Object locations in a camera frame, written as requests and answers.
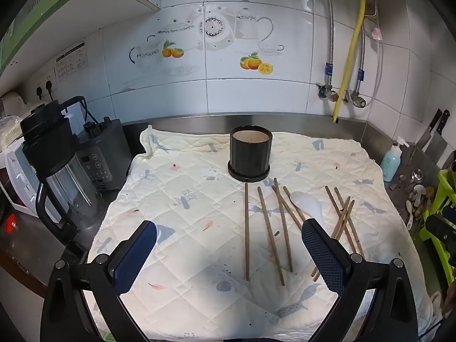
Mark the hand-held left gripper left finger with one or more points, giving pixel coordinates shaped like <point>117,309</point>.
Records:
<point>137,256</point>

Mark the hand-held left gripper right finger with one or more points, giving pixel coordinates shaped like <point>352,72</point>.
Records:
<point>322,256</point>

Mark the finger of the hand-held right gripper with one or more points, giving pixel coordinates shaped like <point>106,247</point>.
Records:
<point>440,229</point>

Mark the white plastic spoon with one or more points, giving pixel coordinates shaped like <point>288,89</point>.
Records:
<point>306,203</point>

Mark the bunch of brown chopsticks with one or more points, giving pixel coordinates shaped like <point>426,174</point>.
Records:
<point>247,238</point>

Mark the black ribbed utensil cup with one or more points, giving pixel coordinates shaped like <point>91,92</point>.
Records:
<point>249,160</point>

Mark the green plastic rack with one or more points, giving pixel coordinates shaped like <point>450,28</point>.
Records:
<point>445,192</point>

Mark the cluster of metal spoons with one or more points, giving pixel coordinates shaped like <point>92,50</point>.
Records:
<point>416,175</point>

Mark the cream quilted printed cloth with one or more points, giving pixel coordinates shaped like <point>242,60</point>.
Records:
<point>185,221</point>

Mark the blue soap pump bottle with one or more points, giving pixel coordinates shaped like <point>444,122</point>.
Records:
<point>390,164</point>

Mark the grey blender base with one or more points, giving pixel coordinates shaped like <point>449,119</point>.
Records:
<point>110,149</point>

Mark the black lidded glass blender jar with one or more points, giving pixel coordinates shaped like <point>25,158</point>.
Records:
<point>50,142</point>

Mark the metal angle valve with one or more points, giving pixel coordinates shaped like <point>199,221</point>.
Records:
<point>326,92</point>
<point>358,101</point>

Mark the beige plastic container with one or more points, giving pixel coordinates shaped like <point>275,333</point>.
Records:
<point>12,117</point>

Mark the pink hanging tag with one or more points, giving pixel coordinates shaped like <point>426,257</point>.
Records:
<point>376,34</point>

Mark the white wall socket with plugs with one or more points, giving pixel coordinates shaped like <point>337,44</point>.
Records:
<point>46,78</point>

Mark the printed wall label sticker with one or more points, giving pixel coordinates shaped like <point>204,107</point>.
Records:
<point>71,60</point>

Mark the green wall cabinet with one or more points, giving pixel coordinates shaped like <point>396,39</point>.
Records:
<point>53,7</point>

